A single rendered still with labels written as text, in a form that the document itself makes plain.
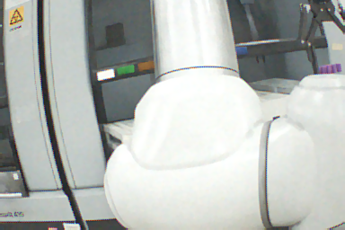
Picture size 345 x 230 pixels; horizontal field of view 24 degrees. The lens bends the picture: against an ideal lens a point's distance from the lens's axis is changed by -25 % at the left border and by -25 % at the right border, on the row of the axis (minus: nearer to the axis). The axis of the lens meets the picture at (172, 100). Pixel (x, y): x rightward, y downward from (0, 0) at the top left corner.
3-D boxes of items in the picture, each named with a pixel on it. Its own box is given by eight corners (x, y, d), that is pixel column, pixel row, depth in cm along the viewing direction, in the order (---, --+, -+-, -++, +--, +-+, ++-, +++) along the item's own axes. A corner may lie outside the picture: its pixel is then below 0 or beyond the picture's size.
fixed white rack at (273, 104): (226, 123, 247) (223, 97, 246) (262, 114, 249) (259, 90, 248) (258, 130, 218) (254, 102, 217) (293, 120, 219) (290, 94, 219)
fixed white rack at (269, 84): (250, 105, 280) (246, 83, 280) (278, 99, 282) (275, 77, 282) (277, 110, 251) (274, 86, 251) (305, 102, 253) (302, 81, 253)
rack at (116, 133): (109, 151, 230) (102, 124, 230) (150, 145, 232) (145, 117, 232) (128, 164, 201) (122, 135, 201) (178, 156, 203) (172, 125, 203)
